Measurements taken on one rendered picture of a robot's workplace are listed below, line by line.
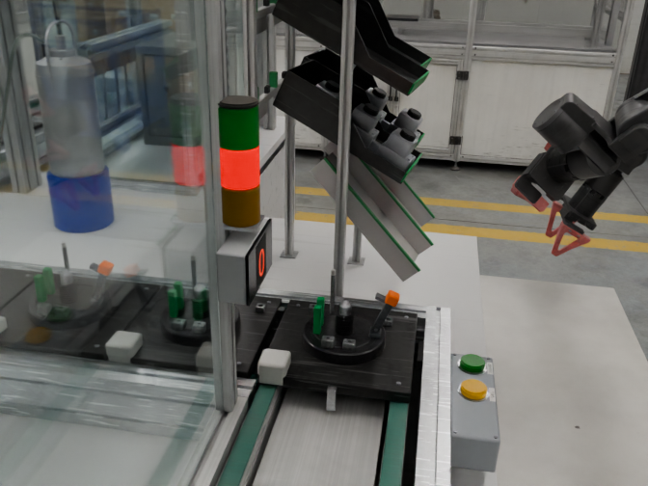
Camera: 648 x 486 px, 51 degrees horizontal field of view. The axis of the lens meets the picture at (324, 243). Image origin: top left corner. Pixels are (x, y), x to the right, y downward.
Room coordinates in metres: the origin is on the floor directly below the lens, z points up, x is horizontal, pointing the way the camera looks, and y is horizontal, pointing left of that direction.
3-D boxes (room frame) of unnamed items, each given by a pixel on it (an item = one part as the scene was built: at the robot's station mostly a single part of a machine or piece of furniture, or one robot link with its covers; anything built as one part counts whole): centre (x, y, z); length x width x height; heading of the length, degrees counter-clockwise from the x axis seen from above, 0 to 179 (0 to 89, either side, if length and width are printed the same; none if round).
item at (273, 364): (0.89, 0.07, 0.97); 0.05 x 0.05 x 0.04; 81
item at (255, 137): (0.80, 0.11, 1.38); 0.05 x 0.05 x 0.05
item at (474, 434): (0.85, -0.24, 0.93); 0.21 x 0.07 x 0.06; 171
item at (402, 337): (0.97, -0.04, 0.96); 0.24 x 0.24 x 0.02; 81
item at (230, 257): (0.80, 0.11, 1.29); 0.12 x 0.05 x 0.25; 171
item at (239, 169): (0.80, 0.11, 1.33); 0.05 x 0.05 x 0.05
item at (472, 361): (0.92, -0.25, 0.96); 0.04 x 0.04 x 0.02
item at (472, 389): (0.85, -0.24, 0.96); 0.04 x 0.04 x 0.02
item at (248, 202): (0.80, 0.11, 1.28); 0.05 x 0.05 x 0.05
